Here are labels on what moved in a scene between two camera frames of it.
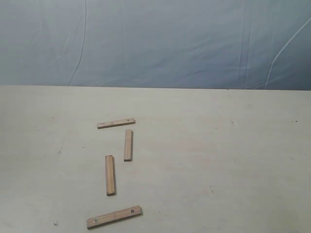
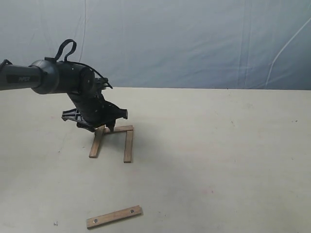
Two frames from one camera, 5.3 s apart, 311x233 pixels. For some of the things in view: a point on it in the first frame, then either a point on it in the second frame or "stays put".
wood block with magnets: [113, 216] stays put
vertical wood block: [128, 145] stays put
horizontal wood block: [115, 123] → [119, 128]
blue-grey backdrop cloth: [175, 44] stays put
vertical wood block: [110, 175] → [99, 132]
